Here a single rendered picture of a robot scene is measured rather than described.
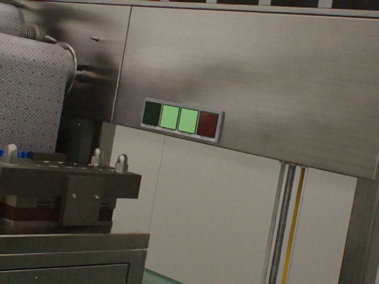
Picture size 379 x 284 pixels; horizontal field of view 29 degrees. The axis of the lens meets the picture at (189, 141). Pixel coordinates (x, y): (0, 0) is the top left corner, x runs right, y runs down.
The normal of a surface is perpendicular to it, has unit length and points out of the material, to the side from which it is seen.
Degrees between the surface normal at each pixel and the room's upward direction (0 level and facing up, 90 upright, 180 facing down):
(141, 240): 90
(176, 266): 90
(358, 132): 90
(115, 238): 90
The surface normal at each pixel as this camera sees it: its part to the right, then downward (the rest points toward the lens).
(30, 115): 0.72, 0.17
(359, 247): -0.68, -0.07
